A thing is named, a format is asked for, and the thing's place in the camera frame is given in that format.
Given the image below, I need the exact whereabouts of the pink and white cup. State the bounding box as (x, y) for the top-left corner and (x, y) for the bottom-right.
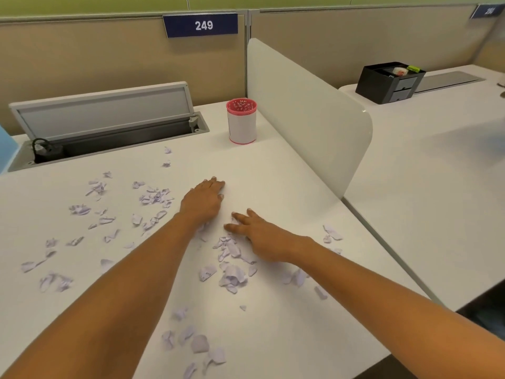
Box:
(226, 98), (258, 145)

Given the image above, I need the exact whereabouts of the white side divider panel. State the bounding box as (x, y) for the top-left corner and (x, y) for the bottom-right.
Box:
(246, 38), (373, 200)

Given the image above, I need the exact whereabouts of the blue number sign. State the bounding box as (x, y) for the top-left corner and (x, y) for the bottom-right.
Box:
(163, 13), (239, 39)
(469, 3), (505, 19)

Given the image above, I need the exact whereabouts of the beige partition panel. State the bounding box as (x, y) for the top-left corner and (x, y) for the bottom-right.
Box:
(250, 4), (498, 89)
(472, 17), (505, 74)
(0, 15), (247, 135)

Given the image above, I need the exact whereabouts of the black desk organizer box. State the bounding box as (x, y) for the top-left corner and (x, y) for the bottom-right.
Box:
(355, 62), (427, 105)

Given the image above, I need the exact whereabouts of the grey partition post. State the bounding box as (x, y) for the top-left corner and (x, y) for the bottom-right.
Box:
(244, 8), (260, 41)

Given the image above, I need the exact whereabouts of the blue desk organizer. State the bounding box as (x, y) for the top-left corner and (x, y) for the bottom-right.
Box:
(0, 126), (21, 174)

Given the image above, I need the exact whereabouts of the person's left hand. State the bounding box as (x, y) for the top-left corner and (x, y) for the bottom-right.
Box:
(179, 176), (226, 230)

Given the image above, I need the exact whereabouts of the person's right hand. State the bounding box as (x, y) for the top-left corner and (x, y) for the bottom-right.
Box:
(224, 208), (312, 265)

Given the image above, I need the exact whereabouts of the person's left forearm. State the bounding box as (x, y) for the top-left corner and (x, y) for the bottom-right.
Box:
(0, 213), (206, 379)

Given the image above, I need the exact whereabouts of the heap of paper scraps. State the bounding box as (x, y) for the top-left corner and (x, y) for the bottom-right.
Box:
(20, 147), (344, 379)

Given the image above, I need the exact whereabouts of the grey cable tray lid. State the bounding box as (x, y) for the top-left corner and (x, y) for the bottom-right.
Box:
(7, 81), (210, 173)

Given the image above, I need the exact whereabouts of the black cable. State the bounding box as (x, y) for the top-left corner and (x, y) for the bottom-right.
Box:
(31, 137), (65, 164)

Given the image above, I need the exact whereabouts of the grey desk cable box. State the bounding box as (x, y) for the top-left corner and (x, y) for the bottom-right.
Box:
(414, 71), (487, 94)

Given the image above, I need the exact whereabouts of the person's right forearm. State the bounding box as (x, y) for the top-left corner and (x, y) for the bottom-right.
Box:
(296, 236), (505, 379)

